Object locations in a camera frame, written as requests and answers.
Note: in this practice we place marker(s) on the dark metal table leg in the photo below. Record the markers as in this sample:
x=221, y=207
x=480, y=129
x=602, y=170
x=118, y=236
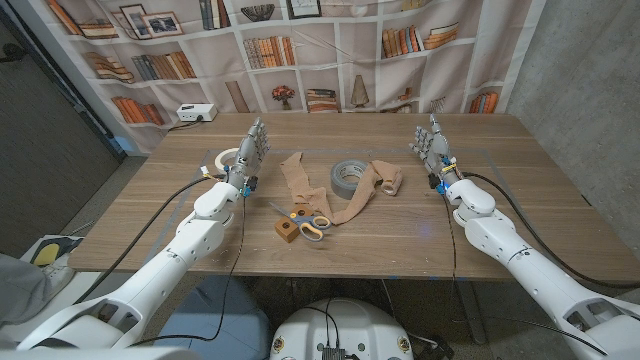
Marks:
x=467, y=310

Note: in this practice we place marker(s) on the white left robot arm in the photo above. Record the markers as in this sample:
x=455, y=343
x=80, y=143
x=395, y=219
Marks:
x=165, y=260

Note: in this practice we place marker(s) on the beige adhesive wrap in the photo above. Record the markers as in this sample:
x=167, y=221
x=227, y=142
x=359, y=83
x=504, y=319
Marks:
x=295, y=175

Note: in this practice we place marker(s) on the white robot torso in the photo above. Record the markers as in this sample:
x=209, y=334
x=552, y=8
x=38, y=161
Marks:
x=350, y=325

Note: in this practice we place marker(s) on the white power box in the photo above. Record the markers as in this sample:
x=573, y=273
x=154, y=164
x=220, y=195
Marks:
x=195, y=112

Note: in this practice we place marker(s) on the black floor device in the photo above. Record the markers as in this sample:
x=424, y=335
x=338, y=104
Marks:
x=435, y=350

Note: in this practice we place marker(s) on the wooden block with holes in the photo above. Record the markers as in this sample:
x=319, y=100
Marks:
x=286, y=230

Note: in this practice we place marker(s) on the blue grey box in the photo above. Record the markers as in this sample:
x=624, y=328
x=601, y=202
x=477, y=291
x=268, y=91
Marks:
x=215, y=320

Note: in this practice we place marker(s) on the white masking tape roll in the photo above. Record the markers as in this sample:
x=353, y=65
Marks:
x=222, y=157

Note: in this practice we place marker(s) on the grey trouser leg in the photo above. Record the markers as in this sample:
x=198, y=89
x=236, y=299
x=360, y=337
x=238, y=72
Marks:
x=20, y=290

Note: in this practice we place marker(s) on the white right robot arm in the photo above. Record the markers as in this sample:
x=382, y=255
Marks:
x=525, y=260

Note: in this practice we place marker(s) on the printed bookshelf backdrop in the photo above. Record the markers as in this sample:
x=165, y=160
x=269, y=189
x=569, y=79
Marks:
x=320, y=75

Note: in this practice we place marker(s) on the white shoe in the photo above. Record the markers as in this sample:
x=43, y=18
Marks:
x=57, y=274

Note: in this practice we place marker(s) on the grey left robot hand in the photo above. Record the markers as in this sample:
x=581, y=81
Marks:
x=247, y=152

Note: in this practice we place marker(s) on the yellow black floor item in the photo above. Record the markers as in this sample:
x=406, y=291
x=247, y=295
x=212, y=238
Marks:
x=50, y=250

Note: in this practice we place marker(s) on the grey duct tape roll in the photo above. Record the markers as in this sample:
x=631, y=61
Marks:
x=340, y=186

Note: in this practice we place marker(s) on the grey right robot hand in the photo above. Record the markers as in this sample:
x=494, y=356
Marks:
x=435, y=150

